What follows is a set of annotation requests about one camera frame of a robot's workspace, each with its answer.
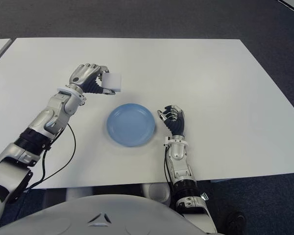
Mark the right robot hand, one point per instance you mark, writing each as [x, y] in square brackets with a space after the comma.
[176, 123]

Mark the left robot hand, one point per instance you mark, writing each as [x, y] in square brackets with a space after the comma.
[84, 74]

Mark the white charger block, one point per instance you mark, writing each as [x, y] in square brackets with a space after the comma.
[112, 82]

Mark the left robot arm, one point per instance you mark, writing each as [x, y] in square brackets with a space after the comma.
[46, 122]

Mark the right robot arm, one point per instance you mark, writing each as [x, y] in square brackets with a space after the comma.
[183, 169]

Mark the blue round plate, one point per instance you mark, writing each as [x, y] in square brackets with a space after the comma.
[130, 125]

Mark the black floor wheel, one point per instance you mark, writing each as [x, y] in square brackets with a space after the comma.
[235, 221]

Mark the grey robot torso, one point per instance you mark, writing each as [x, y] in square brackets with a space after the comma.
[95, 218]

